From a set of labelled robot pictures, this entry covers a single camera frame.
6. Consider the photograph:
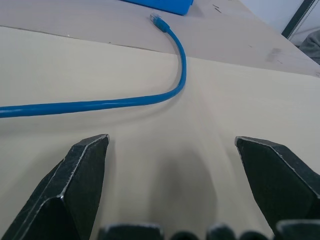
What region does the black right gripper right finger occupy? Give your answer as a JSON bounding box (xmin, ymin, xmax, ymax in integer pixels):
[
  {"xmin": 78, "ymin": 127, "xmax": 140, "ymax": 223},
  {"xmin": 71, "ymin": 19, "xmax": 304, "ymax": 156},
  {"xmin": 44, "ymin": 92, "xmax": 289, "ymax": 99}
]
[{"xmin": 234, "ymin": 135, "xmax": 320, "ymax": 236}]

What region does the blue box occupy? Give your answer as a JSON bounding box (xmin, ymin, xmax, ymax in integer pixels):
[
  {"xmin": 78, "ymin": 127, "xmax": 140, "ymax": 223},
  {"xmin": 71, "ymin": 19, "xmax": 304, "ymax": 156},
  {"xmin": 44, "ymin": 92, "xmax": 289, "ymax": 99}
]
[{"xmin": 119, "ymin": 0, "xmax": 196, "ymax": 16}]

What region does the grey cloth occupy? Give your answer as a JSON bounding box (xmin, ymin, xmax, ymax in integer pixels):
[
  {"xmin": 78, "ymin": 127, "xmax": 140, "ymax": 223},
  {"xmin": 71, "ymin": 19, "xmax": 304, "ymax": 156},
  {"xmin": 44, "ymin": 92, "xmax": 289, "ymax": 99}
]
[{"xmin": 298, "ymin": 31, "xmax": 320, "ymax": 66}]

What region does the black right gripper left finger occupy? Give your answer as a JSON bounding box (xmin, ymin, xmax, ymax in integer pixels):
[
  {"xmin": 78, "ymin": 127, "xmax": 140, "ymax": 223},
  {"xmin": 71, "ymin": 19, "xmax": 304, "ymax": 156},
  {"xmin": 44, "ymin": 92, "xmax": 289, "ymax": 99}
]
[{"xmin": 0, "ymin": 133, "xmax": 111, "ymax": 240}]

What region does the blue Ethernet cable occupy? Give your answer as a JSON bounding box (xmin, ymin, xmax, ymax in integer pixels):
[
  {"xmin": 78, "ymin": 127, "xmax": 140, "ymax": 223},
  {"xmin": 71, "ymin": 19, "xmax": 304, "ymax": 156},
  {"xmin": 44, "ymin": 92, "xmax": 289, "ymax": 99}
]
[{"xmin": 0, "ymin": 13, "xmax": 188, "ymax": 119}]

